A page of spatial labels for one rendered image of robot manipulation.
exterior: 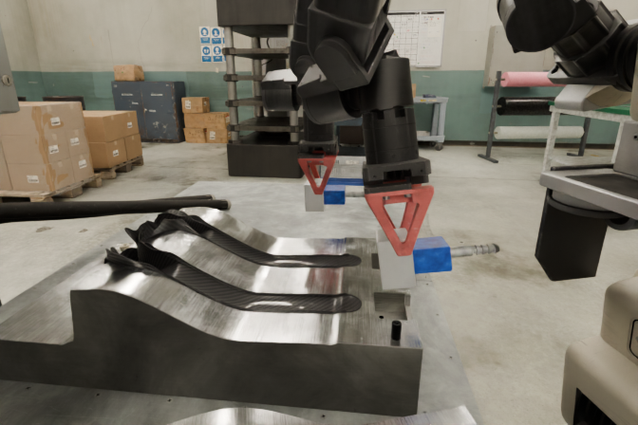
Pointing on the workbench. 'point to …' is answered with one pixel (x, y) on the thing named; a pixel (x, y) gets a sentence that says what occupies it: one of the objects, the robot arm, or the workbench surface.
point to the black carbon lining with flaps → (235, 297)
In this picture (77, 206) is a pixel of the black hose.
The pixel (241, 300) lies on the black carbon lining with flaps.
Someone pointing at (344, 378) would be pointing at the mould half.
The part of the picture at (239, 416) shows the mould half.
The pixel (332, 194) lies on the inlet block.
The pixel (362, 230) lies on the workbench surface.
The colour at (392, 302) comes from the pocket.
